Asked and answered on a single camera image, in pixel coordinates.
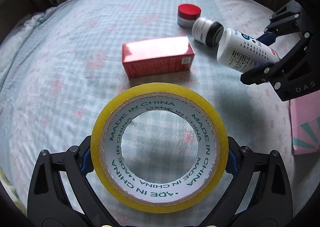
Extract white bottle blue label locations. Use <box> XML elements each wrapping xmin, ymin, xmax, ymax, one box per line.
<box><xmin>216</xmin><ymin>28</ymin><xmax>280</xmax><ymax>73</ymax></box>

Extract yellow packing tape roll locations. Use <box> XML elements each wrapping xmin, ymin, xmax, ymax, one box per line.
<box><xmin>90</xmin><ymin>83</ymin><xmax>228</xmax><ymax>213</ymax></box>

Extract pink cardboard box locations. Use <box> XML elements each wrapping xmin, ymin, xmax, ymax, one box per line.
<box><xmin>290</xmin><ymin>91</ymin><xmax>320</xmax><ymax>155</ymax></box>

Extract white jar black lid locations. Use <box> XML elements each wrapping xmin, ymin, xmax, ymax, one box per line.
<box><xmin>192</xmin><ymin>18</ymin><xmax>224</xmax><ymax>47</ymax></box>

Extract grey jar red lid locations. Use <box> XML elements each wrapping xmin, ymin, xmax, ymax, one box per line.
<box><xmin>177</xmin><ymin>3</ymin><xmax>201</xmax><ymax>29</ymax></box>

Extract red cardboard box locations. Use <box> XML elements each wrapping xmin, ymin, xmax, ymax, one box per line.
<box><xmin>122</xmin><ymin>37</ymin><xmax>195</xmax><ymax>79</ymax></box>

